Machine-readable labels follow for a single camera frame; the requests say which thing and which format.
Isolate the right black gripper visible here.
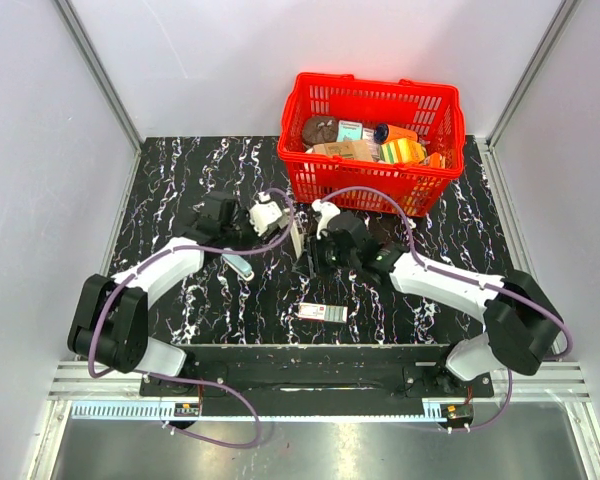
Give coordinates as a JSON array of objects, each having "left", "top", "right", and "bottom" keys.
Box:
[{"left": 294, "top": 229, "right": 359, "bottom": 281}]

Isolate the small light blue stapler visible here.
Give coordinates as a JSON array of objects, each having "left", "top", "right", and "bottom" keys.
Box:
[{"left": 221, "top": 251, "right": 255, "bottom": 282}]

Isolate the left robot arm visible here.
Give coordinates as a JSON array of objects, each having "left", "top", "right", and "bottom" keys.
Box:
[{"left": 67, "top": 188, "right": 294, "bottom": 396}]

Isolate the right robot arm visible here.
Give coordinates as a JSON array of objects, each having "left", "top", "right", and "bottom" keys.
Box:
[{"left": 295, "top": 201, "right": 562, "bottom": 396}]

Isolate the staples box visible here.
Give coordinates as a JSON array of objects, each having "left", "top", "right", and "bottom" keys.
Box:
[{"left": 297, "top": 303, "right": 348, "bottom": 324}]

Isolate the cardboard box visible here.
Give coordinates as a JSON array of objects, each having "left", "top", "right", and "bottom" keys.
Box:
[{"left": 306, "top": 140, "right": 379, "bottom": 162}]

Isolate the yellow green striped box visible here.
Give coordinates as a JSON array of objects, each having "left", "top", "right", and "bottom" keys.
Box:
[{"left": 379, "top": 138, "right": 427, "bottom": 164}]

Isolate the red plastic basket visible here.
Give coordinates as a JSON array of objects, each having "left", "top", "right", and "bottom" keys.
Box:
[{"left": 277, "top": 72, "right": 465, "bottom": 217}]

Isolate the teal label box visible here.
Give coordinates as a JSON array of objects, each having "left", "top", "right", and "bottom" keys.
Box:
[{"left": 336, "top": 120, "right": 363, "bottom": 142}]

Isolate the brown round sponge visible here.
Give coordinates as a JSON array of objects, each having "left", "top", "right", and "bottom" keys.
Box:
[{"left": 301, "top": 115, "right": 338, "bottom": 148}]

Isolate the orange bottle blue cap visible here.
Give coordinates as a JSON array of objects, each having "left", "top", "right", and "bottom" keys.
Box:
[{"left": 373, "top": 123, "right": 419, "bottom": 144}]

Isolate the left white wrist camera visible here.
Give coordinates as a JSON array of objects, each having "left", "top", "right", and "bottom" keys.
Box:
[{"left": 249, "top": 192, "right": 288, "bottom": 238}]

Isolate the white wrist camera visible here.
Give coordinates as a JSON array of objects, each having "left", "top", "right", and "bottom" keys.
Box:
[
  {"left": 311, "top": 199, "right": 341, "bottom": 240},
  {"left": 249, "top": 192, "right": 288, "bottom": 238}
]

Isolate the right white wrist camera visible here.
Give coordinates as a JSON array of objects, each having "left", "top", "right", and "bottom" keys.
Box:
[{"left": 311, "top": 199, "right": 341, "bottom": 240}]

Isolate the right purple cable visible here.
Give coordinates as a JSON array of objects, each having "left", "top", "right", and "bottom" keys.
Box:
[{"left": 319, "top": 185, "right": 576, "bottom": 434}]

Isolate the purple cable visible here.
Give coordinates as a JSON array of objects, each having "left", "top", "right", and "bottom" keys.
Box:
[
  {"left": 87, "top": 187, "right": 295, "bottom": 447},
  {"left": 319, "top": 185, "right": 576, "bottom": 434}
]

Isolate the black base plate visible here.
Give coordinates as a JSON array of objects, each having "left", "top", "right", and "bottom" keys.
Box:
[{"left": 129, "top": 343, "right": 496, "bottom": 419}]

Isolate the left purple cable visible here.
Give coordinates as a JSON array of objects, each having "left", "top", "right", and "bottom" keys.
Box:
[{"left": 87, "top": 187, "right": 295, "bottom": 447}]

